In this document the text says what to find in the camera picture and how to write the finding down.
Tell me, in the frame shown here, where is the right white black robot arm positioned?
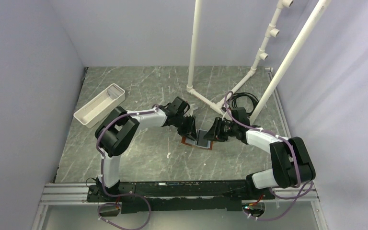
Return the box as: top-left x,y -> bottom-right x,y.
204,117 -> 316,199

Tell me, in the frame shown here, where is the brown leather card holder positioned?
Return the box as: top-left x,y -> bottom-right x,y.
181,137 -> 213,150

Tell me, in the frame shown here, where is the white PVC pipe frame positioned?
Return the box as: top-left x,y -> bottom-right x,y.
185,0 -> 330,116

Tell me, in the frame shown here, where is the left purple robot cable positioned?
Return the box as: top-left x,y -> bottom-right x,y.
95,104 -> 152,230

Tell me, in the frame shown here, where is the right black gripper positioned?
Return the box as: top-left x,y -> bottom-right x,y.
204,117 -> 238,142

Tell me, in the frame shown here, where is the white rectangular plastic tray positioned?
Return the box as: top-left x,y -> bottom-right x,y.
73,83 -> 126,128

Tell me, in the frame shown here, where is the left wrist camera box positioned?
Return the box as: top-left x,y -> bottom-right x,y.
170,96 -> 190,115

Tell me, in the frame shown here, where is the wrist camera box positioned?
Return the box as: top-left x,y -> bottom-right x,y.
231,107 -> 250,126
170,96 -> 190,115

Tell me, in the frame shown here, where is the aluminium extrusion rail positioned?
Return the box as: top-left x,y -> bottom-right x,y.
40,183 -> 320,205

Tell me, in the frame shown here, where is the coiled black cable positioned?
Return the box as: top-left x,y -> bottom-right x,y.
228,92 -> 260,117

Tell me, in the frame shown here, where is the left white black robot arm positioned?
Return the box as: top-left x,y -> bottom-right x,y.
95,105 -> 197,201

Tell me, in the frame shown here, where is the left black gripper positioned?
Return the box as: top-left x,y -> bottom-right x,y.
173,114 -> 198,141

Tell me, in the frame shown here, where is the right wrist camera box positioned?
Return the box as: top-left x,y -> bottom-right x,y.
231,107 -> 250,126

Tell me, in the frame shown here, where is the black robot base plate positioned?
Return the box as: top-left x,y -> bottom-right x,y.
87,180 -> 275,214

